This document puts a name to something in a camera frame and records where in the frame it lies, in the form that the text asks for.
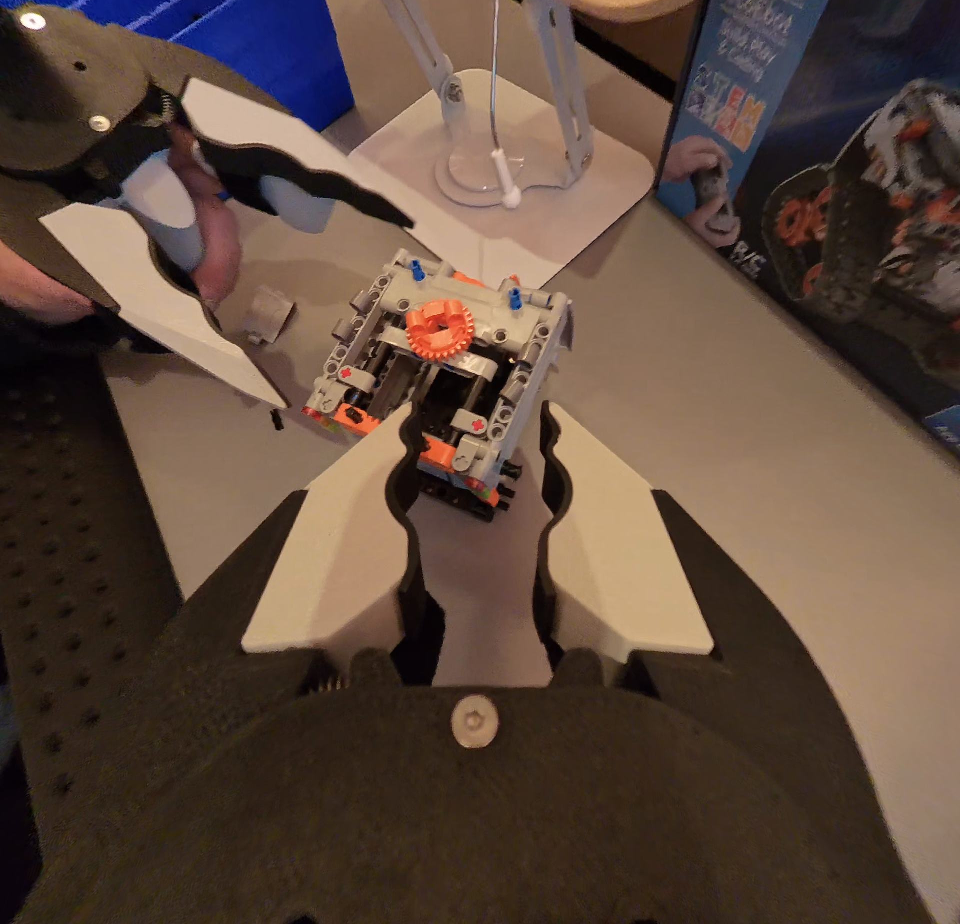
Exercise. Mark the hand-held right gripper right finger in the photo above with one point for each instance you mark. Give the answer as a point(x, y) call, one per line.
point(630, 564)

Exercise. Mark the dark perforated pad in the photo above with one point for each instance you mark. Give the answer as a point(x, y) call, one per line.
point(67, 526)

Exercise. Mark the grey orange toy block model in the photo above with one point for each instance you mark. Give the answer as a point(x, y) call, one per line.
point(480, 301)

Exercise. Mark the blue robot kit box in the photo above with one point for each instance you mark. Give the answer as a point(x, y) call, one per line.
point(825, 188)

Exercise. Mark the blue parts bin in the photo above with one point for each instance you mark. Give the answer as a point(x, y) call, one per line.
point(262, 38)

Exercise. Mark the small grey block panel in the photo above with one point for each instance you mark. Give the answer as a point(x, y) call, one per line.
point(268, 315)

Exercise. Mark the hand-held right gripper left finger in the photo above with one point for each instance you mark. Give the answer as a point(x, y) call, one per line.
point(330, 564)

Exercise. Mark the person's left hand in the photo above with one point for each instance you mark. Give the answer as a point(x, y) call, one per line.
point(221, 241)

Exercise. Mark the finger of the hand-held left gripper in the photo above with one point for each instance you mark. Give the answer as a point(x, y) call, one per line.
point(127, 279)
point(247, 117)

